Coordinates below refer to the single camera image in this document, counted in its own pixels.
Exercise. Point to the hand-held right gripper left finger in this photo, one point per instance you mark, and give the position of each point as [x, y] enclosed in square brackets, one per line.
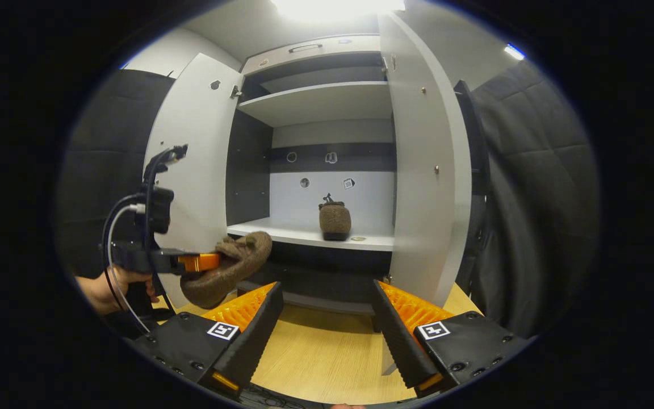
[253, 341]

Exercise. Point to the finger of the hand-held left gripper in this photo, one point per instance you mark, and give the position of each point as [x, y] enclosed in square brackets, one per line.
[199, 262]

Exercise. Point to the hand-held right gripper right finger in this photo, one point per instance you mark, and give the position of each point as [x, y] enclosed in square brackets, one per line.
[398, 341]

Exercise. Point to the brown felt shoe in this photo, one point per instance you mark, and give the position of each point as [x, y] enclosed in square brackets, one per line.
[335, 218]
[230, 272]

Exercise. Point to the grey cabinet door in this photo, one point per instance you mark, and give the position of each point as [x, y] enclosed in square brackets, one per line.
[423, 170]
[196, 170]

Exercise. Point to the black backdrop cloth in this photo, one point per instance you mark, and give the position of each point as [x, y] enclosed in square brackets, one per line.
[537, 187]

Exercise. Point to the large ceiling light panel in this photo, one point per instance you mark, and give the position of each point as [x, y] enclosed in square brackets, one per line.
[338, 7]

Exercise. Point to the small ceiling light panel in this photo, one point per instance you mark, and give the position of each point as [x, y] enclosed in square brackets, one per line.
[514, 51]

